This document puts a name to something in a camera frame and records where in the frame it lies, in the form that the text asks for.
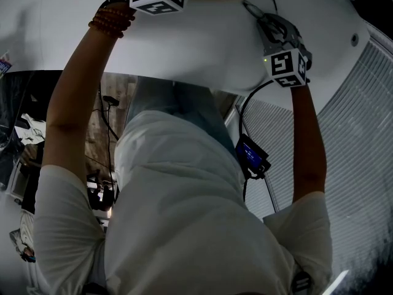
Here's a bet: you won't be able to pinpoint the black device with blue screen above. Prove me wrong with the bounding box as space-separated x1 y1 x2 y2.
235 133 273 181

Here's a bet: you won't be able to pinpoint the person's left forearm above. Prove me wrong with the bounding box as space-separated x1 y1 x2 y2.
42 0 136 178

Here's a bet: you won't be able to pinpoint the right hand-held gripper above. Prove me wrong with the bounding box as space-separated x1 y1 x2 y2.
256 12 313 89

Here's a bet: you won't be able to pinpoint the black wrist band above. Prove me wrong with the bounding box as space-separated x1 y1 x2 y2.
97 0 130 12

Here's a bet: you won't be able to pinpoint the brown bead bracelet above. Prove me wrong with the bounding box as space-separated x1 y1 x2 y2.
88 6 136 39

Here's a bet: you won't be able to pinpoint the thin black floor cable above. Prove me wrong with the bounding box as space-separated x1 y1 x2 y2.
97 81 121 202

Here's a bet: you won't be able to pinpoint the person's blue jeans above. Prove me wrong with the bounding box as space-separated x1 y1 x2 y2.
127 75 238 159

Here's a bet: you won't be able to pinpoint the person's white shirt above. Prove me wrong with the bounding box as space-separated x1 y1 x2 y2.
32 109 334 295

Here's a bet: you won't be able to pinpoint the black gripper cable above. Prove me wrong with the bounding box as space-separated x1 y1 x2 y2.
238 80 274 203

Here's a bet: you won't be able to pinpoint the person's right forearm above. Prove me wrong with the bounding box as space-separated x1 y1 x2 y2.
290 83 328 204

